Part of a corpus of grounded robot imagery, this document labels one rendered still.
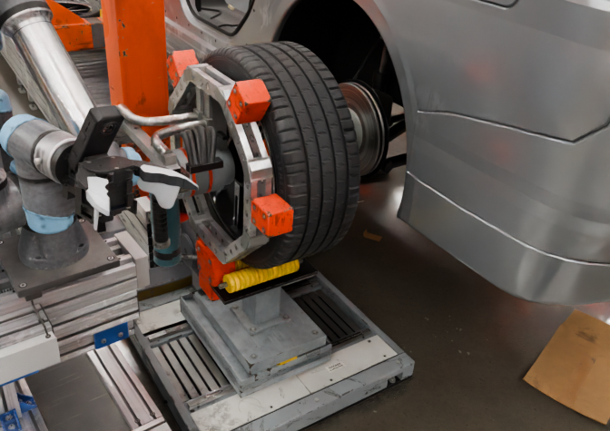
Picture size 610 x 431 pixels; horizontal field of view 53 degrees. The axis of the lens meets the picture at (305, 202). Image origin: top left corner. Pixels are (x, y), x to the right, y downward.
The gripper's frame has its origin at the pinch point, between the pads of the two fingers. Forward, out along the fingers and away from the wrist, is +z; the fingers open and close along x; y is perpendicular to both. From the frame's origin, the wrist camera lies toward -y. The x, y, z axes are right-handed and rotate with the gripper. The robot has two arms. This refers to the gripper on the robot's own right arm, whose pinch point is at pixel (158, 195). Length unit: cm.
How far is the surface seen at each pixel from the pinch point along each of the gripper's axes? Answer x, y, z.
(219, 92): -61, 4, -50
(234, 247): -64, 47, -41
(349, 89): -120, 9, -49
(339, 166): -79, 19, -22
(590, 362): -183, 99, 43
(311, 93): -78, 2, -33
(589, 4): -78, -31, 27
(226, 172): -69, 29, -52
